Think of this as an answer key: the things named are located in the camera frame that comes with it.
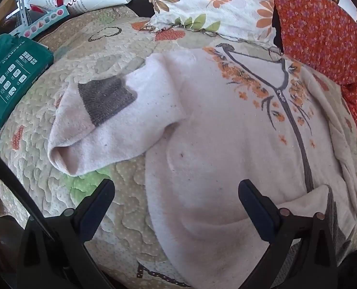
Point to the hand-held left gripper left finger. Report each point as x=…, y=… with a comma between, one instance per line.
x=91, y=213

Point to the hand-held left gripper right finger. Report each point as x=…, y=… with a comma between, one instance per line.
x=258, y=213

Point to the pink fleece zip jacket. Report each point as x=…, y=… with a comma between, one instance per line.
x=211, y=156

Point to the quilted heart-pattern bedspread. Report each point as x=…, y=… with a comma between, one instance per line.
x=85, y=63

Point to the red floral blanket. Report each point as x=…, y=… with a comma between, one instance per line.
x=316, y=36

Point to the box with coloured shapes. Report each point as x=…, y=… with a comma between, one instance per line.
x=46, y=18

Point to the white floral pillow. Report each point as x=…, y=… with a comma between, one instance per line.
x=214, y=9

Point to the slotted metal shelf rail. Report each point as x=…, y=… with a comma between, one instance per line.
x=21, y=3

